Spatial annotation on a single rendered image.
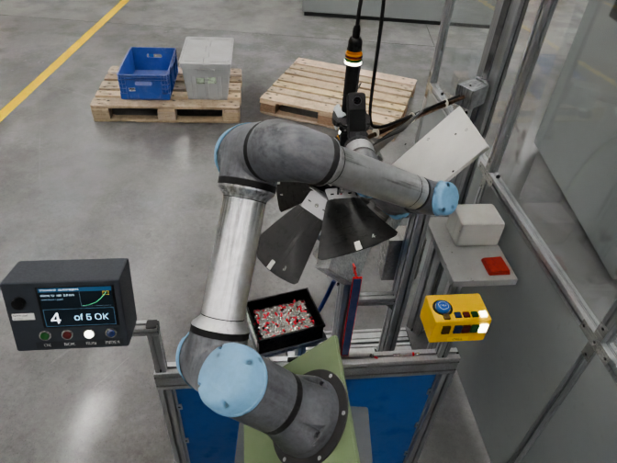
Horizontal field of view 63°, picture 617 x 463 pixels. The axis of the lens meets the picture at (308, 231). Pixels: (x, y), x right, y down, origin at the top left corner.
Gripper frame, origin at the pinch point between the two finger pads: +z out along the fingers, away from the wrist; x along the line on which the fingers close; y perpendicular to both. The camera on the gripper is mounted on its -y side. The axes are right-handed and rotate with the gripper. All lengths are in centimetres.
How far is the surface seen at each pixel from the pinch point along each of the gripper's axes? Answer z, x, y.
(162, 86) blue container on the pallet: 274, -96, 122
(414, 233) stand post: 6, 31, 53
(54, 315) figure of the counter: -45, -73, 30
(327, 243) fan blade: -23.4, -6.2, 30.0
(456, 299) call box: -37, 30, 41
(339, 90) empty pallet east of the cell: 295, 55, 135
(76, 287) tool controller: -43, -67, 23
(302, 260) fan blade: -11, -11, 48
